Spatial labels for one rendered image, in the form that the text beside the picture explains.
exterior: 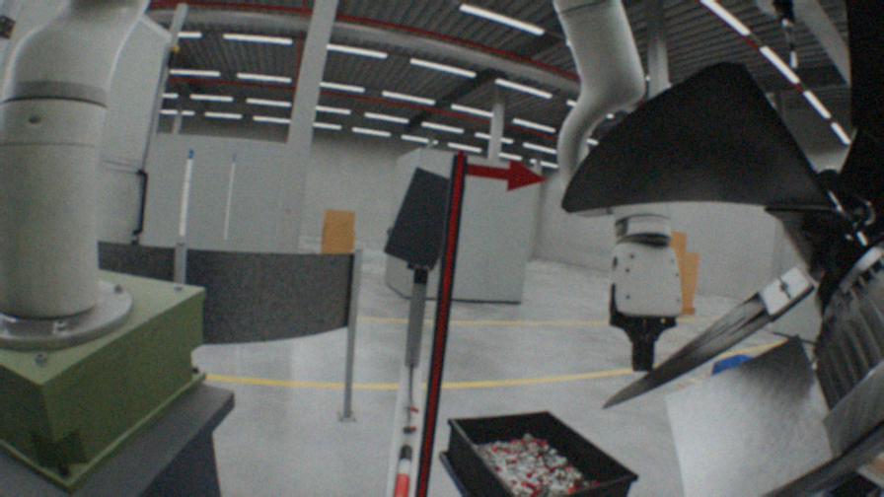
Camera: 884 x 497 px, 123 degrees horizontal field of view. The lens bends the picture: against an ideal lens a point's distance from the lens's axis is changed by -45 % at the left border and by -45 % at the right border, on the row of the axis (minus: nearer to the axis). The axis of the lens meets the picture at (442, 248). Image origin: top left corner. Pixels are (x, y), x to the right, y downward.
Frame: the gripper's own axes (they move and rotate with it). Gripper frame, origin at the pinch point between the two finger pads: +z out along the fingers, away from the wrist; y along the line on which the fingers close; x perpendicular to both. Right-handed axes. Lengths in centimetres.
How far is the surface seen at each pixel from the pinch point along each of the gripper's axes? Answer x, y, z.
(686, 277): 625, 478, -160
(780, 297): -17.7, 9.5, -5.9
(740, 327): -14.7, 4.9, -2.8
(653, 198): -19.8, -10.5, -13.7
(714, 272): 1052, 929, -286
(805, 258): -21.4, 10.7, -9.7
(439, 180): 29, -28, -33
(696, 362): -12.0, 0.2, 0.8
